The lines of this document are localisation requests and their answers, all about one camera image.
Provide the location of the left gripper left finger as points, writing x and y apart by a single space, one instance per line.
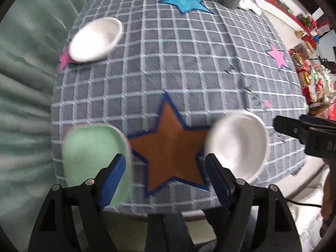
108 179

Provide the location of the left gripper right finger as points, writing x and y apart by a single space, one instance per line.
222 181

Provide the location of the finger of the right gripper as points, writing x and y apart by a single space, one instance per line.
295 128

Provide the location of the large white paper plate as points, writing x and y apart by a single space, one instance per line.
240 142

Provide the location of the person's right hand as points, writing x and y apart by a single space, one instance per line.
328 202

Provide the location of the green plastic plate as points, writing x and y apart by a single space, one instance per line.
89 148

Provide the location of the grey checked star tablecloth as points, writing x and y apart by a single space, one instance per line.
209 59

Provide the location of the white paper bowl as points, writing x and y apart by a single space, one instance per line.
95 40

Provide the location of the teal curtain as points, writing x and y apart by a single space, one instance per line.
33 35

